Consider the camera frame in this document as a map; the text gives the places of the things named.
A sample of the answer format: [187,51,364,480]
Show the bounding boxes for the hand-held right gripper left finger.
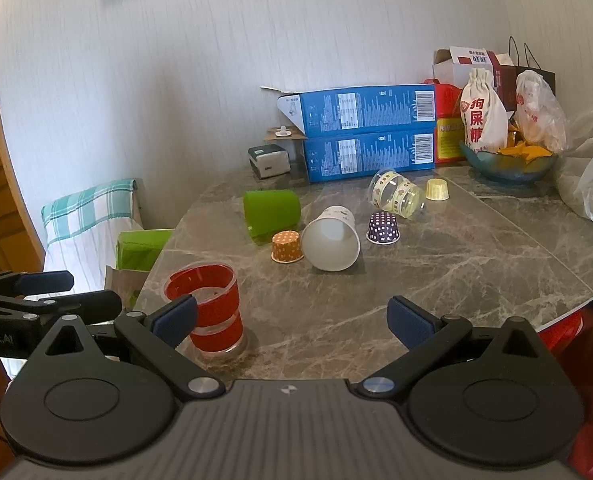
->
[26,295,226,404]

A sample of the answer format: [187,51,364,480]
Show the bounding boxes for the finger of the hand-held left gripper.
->
[0,270,75,302]
[0,290,123,337]

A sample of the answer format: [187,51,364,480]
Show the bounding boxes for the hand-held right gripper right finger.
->
[351,296,560,402]

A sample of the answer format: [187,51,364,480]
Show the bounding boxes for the red clear plastic cup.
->
[164,262,246,357]

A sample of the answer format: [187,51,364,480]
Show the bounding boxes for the purple dotted small cup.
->
[366,212,402,246]

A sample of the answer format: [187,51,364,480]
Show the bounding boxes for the white paper cup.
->
[301,205,362,273]

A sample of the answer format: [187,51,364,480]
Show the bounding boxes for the clear printed plastic cup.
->
[368,167,427,220]

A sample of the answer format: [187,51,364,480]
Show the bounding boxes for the orange dotted small cup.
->
[271,230,305,264]

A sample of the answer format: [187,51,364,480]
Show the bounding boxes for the yellow small cup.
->
[425,178,451,202]

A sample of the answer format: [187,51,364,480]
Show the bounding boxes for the green plastic cup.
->
[243,189,303,244]

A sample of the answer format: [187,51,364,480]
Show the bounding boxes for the brown paper bag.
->
[104,264,150,312]

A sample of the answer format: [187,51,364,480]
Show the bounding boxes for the chair with checked cloth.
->
[40,178,145,302]

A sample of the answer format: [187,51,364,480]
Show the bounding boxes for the green packet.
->
[116,228,176,274]

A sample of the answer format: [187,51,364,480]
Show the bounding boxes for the blue cardboard box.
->
[276,84,437,137]
[303,130,437,184]

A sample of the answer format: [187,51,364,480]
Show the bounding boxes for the blue glass bowl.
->
[460,140,560,184]

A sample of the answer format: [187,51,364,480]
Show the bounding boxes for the black and white device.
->
[248,144,292,181]

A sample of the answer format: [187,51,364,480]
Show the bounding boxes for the red canister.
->
[423,78,466,167]

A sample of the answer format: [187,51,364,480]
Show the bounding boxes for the orange snack packets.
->
[497,122,553,162]

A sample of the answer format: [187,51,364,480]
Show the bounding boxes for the brown cardboard piece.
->
[262,127,310,142]

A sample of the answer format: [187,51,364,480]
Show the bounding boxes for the clear red-printed plastic bag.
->
[513,69,570,155]

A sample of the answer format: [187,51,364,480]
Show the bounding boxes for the dark red box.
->
[487,51,518,112]

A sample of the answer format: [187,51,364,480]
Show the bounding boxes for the white and red carton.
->
[432,46,495,82]

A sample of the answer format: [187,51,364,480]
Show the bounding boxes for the dark paper bag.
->
[507,36,557,97]

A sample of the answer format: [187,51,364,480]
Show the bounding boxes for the white cloth drawstring bag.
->
[459,67,509,154]

